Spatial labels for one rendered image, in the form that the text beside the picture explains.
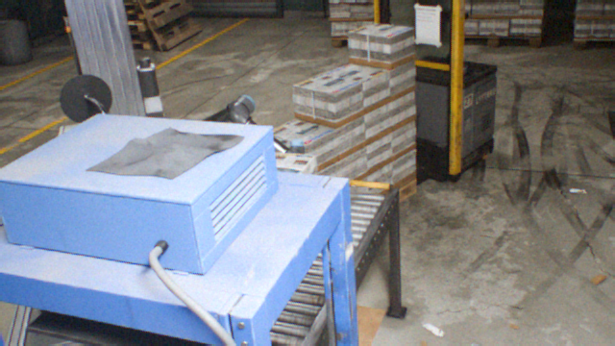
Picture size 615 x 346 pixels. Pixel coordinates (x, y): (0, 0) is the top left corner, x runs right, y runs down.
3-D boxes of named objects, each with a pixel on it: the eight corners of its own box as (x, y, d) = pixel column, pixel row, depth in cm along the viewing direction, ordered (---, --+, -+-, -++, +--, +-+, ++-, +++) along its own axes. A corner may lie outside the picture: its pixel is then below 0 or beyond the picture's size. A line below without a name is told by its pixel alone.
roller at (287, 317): (216, 306, 273) (214, 296, 271) (321, 325, 256) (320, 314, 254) (210, 312, 269) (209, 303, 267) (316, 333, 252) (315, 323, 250)
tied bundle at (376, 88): (322, 106, 458) (320, 74, 448) (349, 93, 477) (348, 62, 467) (364, 115, 434) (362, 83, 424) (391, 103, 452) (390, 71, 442)
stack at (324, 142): (245, 259, 440) (229, 147, 404) (355, 192, 513) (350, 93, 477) (285, 279, 415) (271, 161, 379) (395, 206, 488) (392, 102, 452)
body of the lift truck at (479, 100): (391, 158, 566) (388, 69, 531) (427, 137, 600) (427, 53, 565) (461, 178, 521) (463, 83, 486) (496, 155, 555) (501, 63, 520)
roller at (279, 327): (209, 315, 268) (207, 305, 265) (315, 335, 251) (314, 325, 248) (203, 323, 263) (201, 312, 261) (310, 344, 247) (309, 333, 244)
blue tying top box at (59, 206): (111, 170, 211) (98, 112, 202) (281, 188, 189) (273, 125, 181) (8, 243, 174) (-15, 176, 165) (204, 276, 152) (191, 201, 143)
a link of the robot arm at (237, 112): (229, 105, 350) (301, 160, 354) (235, 98, 359) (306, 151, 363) (218, 120, 356) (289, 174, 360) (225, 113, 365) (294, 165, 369)
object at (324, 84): (292, 86, 430) (292, 85, 430) (321, 74, 448) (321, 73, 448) (333, 95, 407) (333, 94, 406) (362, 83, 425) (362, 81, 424)
